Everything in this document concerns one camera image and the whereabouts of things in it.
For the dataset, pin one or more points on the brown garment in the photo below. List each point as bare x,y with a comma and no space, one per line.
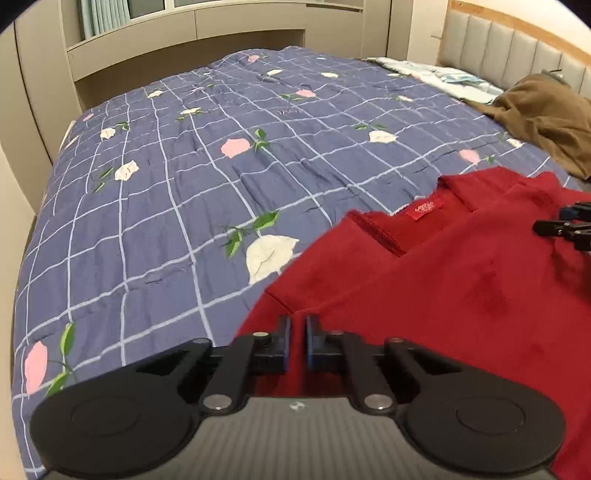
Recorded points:
545,120

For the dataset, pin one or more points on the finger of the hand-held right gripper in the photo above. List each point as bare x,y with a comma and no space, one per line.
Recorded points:
561,229
570,211

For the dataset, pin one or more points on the grey padded headboard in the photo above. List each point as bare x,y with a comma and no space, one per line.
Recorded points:
498,46

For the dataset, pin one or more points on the beige built-in cabinet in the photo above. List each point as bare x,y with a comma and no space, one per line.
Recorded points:
138,50

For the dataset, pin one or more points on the red knit garment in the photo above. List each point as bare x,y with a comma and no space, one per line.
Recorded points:
461,300

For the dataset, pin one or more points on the blue floral checked quilt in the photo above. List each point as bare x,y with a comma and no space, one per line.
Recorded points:
184,194

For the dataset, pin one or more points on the light green curtain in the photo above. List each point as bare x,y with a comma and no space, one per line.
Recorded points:
104,16

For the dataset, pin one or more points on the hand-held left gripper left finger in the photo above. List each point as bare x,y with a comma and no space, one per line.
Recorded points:
285,344

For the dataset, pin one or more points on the light blue patterned cloth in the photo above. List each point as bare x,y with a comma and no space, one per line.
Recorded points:
443,76

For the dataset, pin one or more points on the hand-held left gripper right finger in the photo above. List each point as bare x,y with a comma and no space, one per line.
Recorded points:
311,342

